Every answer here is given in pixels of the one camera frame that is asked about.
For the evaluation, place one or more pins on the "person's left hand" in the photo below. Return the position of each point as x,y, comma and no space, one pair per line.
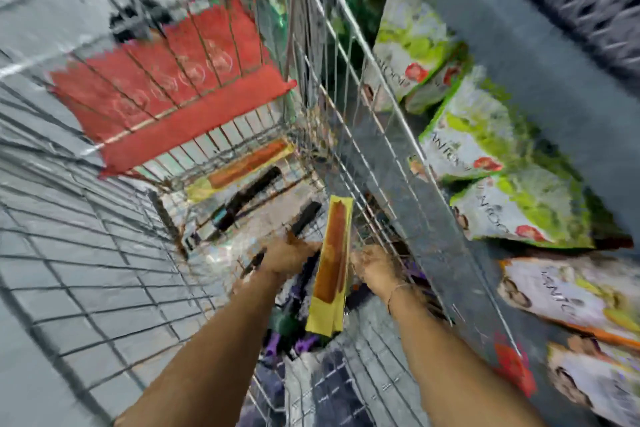
287,254

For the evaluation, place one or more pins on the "person's right hand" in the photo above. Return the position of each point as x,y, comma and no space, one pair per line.
375,269

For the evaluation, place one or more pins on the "yellow packet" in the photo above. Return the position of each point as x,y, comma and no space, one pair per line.
240,169
331,261

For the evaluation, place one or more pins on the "person's left forearm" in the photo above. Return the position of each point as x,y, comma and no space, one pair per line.
210,361

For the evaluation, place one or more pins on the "person's right forearm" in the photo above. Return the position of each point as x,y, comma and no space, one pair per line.
450,371

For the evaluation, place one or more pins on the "red plastic cart seat flap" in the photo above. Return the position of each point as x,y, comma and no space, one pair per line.
165,126

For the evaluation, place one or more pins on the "orange and white packet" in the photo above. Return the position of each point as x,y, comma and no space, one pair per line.
595,381
565,291

